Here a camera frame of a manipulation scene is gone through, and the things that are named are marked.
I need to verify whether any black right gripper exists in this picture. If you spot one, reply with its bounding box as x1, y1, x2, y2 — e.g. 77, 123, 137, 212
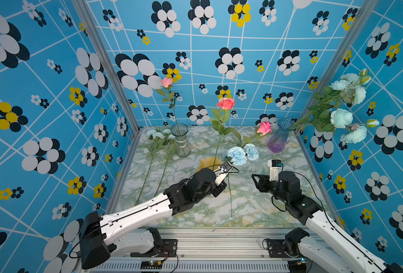
252, 172, 289, 206

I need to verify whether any yellow beige vase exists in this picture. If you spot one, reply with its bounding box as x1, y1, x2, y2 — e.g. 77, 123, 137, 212
196, 157, 223, 175

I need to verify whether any blue carnation stem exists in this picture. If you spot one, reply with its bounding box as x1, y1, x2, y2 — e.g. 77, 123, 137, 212
223, 146, 248, 217
243, 143, 259, 161

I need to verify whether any clear ribbed glass vase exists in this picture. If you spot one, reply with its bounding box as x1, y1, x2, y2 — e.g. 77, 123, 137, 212
171, 124, 191, 158

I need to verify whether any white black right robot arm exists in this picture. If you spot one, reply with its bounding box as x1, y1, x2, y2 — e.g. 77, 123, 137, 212
252, 171, 403, 273

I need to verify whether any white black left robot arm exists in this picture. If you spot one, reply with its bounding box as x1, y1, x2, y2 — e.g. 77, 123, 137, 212
77, 163, 232, 270

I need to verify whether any purple tinted glass vase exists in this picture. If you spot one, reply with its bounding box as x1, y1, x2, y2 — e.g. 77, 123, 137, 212
267, 118, 294, 153

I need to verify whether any small pink rose stem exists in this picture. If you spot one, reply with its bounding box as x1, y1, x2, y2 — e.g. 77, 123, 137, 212
242, 122, 272, 145

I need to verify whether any red rose stem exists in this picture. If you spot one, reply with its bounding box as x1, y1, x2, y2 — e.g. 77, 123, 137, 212
210, 97, 242, 164

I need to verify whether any light blue peony bouquet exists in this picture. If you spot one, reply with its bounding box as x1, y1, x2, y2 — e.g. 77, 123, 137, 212
289, 69, 380, 143

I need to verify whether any green circuit board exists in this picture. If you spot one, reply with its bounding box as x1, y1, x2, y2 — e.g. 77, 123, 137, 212
140, 260, 165, 271

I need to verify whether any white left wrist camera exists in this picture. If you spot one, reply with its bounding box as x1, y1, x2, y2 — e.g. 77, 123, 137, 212
214, 162, 232, 186

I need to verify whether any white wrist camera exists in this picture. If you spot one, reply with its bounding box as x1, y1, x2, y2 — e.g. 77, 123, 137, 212
268, 159, 283, 182
214, 162, 232, 186

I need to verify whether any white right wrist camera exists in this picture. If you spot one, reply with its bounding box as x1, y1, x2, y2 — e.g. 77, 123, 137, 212
268, 159, 283, 182

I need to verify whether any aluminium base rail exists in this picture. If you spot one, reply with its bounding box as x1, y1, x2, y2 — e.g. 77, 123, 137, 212
74, 226, 359, 273

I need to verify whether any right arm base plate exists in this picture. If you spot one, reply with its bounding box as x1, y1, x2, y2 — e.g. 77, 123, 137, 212
263, 238, 300, 258

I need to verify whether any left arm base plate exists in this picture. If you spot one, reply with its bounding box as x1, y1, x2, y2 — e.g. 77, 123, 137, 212
130, 239, 178, 258

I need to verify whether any aluminium frame post right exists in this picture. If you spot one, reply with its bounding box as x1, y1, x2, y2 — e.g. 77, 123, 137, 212
285, 1, 377, 118

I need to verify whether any aluminium frame post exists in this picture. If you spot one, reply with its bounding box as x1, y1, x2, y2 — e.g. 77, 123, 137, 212
72, 0, 140, 135
285, 1, 377, 118

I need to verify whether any aluminium frame post left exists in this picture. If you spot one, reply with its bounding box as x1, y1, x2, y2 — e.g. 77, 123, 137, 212
72, 0, 140, 135

